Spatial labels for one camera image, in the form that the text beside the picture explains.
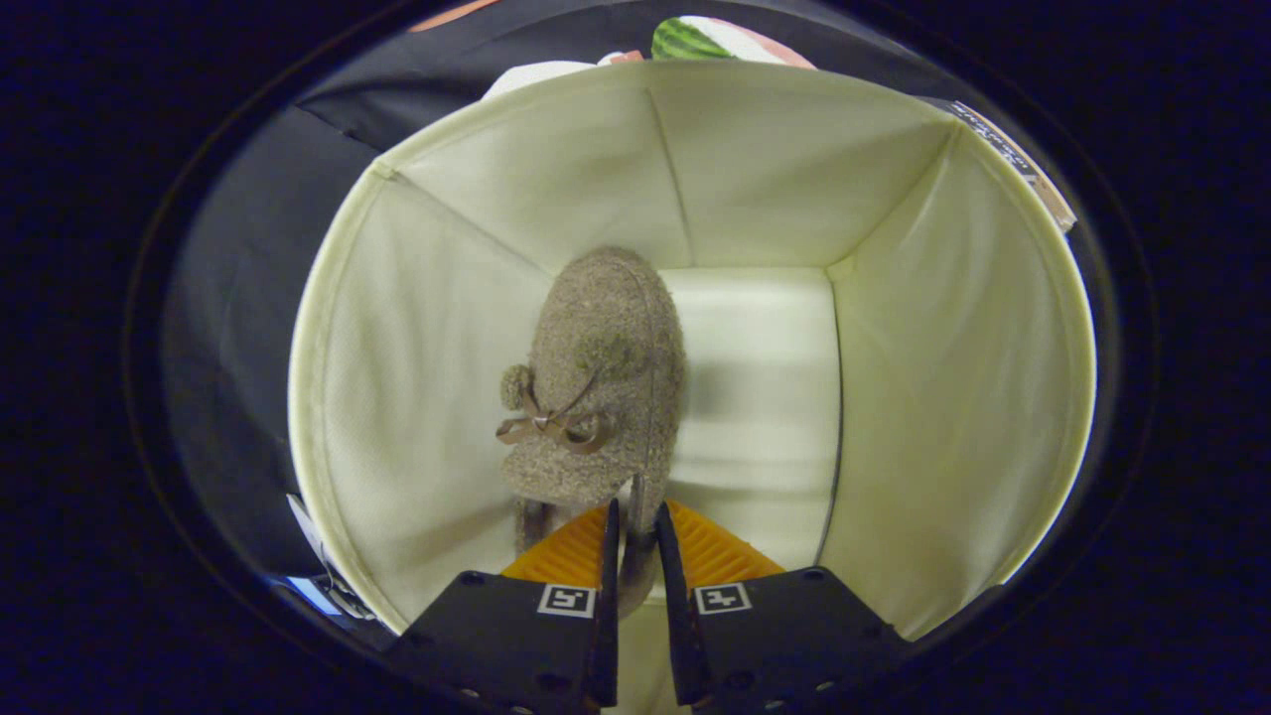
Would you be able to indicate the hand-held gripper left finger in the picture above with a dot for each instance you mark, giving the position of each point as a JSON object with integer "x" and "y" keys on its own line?
{"x": 516, "y": 636}

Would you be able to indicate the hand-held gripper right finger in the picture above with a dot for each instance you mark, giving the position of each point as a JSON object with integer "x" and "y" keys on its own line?
{"x": 784, "y": 636}

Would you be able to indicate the cream fabric storage box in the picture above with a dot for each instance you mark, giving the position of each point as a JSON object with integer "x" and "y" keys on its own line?
{"x": 894, "y": 397}

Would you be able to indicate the brown fuzzy shoe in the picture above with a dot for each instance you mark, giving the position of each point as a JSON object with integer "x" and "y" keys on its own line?
{"x": 606, "y": 318}

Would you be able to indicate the white flat device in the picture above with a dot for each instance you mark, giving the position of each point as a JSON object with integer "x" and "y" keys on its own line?
{"x": 338, "y": 591}

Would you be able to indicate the blue screen device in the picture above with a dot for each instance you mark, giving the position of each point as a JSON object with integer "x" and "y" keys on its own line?
{"x": 313, "y": 594}

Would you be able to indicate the black cover book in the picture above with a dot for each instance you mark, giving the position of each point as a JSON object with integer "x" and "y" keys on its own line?
{"x": 1013, "y": 159}

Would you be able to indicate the white plush toy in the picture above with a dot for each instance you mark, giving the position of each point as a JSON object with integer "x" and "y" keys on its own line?
{"x": 536, "y": 75}

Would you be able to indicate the watermelon slice plush toy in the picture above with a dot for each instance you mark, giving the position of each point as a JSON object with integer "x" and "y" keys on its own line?
{"x": 715, "y": 40}

